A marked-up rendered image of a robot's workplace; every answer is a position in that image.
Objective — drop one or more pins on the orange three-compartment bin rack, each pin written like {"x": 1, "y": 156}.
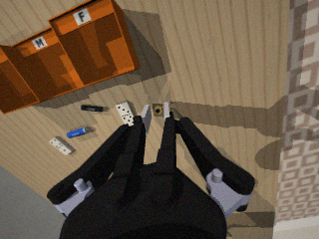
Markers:
{"x": 96, "y": 51}

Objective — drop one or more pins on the white domino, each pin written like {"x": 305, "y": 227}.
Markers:
{"x": 126, "y": 113}
{"x": 62, "y": 146}

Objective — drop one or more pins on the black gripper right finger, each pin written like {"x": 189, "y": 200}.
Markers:
{"x": 229, "y": 185}

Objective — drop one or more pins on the blue battery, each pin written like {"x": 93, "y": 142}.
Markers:
{"x": 77, "y": 132}

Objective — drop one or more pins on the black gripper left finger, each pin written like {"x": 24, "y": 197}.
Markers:
{"x": 116, "y": 156}

